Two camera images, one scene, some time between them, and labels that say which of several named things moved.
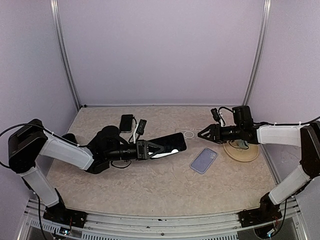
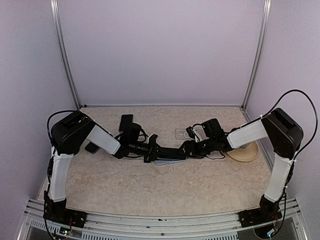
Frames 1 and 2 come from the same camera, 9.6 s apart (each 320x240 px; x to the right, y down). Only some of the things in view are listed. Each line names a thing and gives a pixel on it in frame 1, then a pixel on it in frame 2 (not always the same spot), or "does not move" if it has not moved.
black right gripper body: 217,127 -> 198,152
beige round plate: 235,152 does not move
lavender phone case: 203,160 -> 159,162
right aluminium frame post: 260,51 does not move
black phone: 169,142 -> 176,154
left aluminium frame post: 54,9 does not move
